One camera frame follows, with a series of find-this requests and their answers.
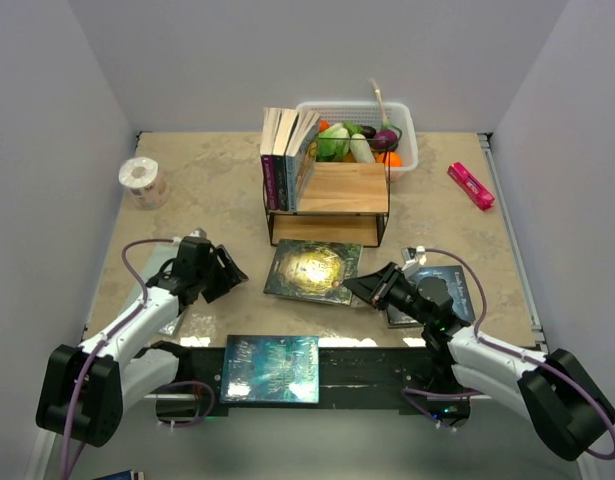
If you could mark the yellow pepper toy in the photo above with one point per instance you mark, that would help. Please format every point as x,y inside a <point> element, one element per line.
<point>349,158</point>

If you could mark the pink rectangular box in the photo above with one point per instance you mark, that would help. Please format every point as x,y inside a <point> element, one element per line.
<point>473,188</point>

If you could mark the green lettuce toy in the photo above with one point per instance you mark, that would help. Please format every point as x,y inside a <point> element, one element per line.
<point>333,143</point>

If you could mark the toilet paper roll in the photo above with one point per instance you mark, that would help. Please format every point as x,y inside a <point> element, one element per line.
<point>144,181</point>

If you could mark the purple paperback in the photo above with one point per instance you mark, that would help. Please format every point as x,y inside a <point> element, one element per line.
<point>296,154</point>

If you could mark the dark eggplant toy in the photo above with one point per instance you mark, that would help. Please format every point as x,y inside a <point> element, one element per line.
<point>368,132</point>

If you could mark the white radish toy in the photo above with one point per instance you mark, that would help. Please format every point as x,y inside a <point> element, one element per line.
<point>360,149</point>

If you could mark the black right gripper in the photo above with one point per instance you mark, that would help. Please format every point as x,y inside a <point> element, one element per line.
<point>376,286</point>

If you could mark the green yellow fantasy book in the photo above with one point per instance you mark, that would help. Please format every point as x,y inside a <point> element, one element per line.
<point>313,271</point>

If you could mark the aluminium frame rail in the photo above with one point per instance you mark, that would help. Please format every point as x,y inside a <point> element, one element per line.
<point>87,388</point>

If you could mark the purple Treehouse paperback book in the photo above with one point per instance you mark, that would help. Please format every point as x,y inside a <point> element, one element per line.
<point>270,126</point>

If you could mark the wooden shelf with wire frame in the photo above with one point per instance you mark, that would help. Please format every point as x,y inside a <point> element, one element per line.
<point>342,202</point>

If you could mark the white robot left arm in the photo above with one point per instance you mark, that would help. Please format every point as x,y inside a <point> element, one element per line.
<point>87,388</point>

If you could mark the large orange fruit toy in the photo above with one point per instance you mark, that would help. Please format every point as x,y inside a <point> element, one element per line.
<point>390,159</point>

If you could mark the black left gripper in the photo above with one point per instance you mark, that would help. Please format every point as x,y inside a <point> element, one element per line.
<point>229,275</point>

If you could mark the Little Women book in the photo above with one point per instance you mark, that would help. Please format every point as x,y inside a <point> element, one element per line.
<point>286,123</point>

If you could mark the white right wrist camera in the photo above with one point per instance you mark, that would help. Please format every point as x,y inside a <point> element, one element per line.
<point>413,259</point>

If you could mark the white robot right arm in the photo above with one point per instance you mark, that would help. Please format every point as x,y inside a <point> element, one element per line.
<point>552,391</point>

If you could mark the dark Wuthering Heights book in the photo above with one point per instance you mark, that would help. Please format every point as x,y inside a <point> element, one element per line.
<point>454,277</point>

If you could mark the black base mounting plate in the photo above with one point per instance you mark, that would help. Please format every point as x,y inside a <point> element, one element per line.
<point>349,379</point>

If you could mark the blue book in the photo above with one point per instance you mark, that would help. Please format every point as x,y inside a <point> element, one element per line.
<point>266,369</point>

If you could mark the pale Gatsby book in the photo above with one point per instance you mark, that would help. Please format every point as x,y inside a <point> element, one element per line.
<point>160,254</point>

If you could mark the purple onion toy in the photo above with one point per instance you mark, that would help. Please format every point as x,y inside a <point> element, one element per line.
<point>387,138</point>

